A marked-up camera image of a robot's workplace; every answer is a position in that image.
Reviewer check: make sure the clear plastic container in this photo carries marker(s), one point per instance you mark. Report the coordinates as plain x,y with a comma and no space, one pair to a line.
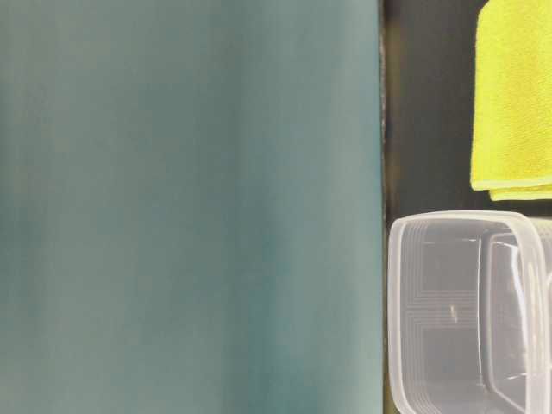
469,313

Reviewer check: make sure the yellow folded towel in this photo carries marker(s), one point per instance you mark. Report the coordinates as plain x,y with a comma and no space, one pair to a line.
511,151

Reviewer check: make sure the teal backdrop curtain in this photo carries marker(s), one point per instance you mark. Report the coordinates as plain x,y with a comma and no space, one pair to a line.
190,207

